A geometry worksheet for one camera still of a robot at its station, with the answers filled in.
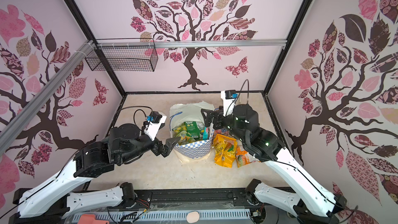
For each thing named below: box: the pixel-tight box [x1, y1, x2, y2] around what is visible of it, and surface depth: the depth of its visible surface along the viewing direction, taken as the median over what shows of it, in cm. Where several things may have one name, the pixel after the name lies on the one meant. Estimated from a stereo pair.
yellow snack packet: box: [212, 133, 238, 168], surface depth 85 cm
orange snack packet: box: [235, 145, 262, 168], surface depth 85 cm
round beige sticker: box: [186, 211, 200, 224], surface depth 70 cm
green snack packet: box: [172, 121, 205, 146], surface depth 96 cm
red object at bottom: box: [77, 213, 110, 224], surface depth 68 cm
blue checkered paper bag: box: [173, 127, 215, 164], surface depth 73 cm
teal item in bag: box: [202, 127, 209, 140], surface depth 82 cm
